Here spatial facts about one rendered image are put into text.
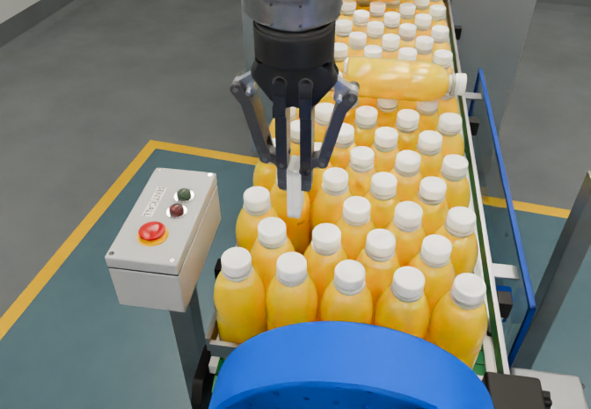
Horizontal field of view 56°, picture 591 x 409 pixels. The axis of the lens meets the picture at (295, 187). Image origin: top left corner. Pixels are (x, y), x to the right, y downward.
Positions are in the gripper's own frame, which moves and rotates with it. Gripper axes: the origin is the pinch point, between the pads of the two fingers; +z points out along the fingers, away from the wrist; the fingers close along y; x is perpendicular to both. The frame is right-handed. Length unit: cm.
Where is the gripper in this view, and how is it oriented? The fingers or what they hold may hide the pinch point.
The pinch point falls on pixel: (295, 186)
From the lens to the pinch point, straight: 62.8
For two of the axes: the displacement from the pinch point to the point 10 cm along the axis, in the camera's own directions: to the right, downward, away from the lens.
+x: 1.6, -6.4, 7.5
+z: 0.1, 7.6, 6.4
